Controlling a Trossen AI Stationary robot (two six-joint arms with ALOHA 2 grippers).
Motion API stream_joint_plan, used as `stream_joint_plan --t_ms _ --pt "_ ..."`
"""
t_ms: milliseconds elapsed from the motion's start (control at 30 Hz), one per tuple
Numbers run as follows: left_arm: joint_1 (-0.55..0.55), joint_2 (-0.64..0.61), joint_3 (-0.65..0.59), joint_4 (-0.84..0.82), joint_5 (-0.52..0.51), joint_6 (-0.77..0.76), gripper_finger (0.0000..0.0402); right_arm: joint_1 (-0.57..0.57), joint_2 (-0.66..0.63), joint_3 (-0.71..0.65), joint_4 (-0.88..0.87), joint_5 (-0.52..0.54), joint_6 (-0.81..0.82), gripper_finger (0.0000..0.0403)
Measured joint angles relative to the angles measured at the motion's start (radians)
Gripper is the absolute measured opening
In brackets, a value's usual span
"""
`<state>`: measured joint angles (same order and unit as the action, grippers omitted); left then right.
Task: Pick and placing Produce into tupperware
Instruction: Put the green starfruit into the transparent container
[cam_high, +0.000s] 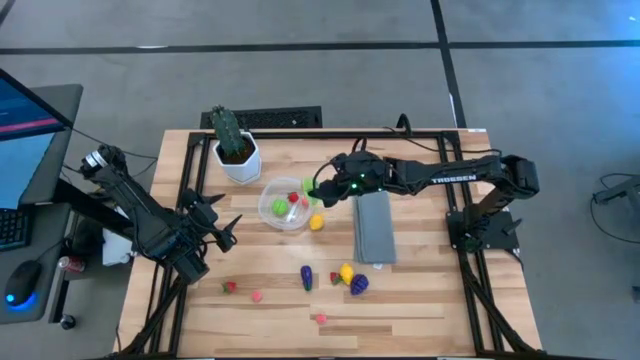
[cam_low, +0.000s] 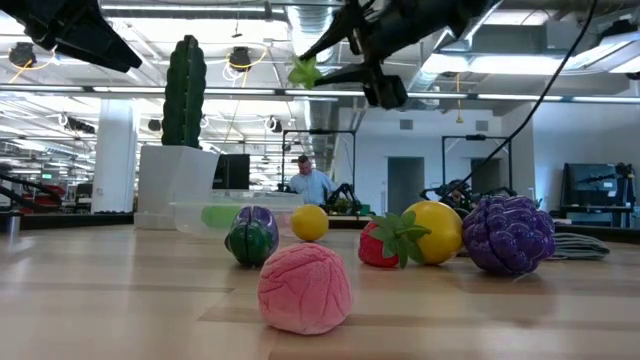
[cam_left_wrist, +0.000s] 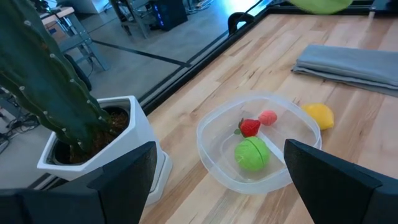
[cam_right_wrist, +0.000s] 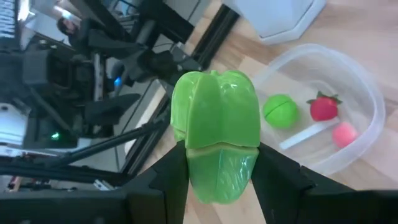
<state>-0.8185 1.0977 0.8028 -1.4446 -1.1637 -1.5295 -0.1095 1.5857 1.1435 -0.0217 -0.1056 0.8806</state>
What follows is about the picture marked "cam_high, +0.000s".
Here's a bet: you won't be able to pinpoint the purple toy grapes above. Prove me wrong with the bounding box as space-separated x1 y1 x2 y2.
349 273 370 297

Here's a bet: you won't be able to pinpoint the black keyboard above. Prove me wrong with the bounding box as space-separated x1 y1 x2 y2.
0 207 32 251

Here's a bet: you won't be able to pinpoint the black aluminium table frame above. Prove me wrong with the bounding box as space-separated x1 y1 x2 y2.
107 129 556 360

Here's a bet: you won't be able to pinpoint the computer monitor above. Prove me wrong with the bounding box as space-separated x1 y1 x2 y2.
0 67 75 211

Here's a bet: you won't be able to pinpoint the white crumpled paper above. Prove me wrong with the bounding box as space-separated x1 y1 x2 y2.
101 204 136 267

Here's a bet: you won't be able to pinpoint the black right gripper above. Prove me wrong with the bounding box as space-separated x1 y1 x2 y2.
312 151 391 209

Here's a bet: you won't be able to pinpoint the black computer mouse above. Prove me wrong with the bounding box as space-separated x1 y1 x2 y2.
3 259 44 307

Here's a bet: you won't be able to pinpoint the grey folded cloth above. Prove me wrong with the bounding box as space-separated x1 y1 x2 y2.
352 192 398 265

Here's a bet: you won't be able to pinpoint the clear plastic tupperware container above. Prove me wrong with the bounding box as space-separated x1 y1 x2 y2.
257 175 318 232

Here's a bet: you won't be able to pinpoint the thin black monitor cable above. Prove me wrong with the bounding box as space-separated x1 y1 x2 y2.
67 124 159 179

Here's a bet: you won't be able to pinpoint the white faceted plant pot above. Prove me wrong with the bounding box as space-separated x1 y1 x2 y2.
212 130 263 185

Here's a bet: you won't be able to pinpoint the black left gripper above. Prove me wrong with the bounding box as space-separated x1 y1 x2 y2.
177 187 244 254

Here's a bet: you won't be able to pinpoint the dark grey desk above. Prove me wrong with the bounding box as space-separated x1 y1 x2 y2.
0 83 85 326

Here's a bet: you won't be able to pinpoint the black power cable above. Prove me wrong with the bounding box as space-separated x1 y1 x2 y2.
384 113 504 156

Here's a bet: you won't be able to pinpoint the red soda can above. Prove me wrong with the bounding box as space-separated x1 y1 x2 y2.
57 255 86 274

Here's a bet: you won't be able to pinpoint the green cactus plant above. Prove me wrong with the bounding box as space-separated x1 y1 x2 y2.
208 104 247 157

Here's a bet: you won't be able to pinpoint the black floor vent grate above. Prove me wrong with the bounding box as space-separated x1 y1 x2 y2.
199 105 324 130

